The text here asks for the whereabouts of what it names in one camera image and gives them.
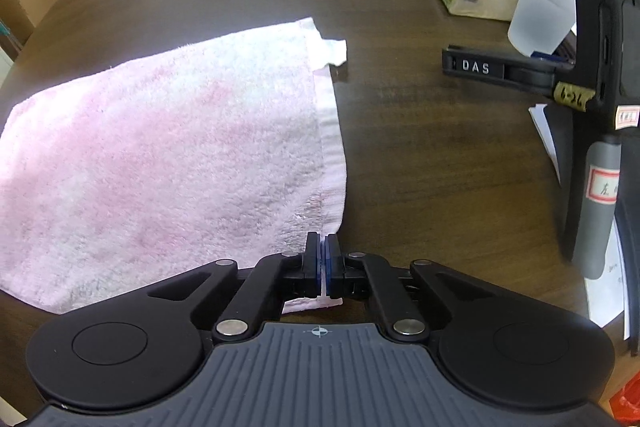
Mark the white paper sheet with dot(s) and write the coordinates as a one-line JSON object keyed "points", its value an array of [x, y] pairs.
{"points": [[617, 287]]}

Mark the pink towel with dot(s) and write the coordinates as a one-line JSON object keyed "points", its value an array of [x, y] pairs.
{"points": [[175, 147]]}

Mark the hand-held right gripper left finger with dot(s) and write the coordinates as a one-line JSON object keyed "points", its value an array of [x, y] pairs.
{"points": [[312, 267]]}

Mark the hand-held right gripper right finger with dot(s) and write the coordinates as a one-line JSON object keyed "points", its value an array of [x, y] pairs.
{"points": [[330, 267]]}

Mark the red plastic bag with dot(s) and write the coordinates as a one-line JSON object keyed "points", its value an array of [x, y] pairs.
{"points": [[627, 402]]}

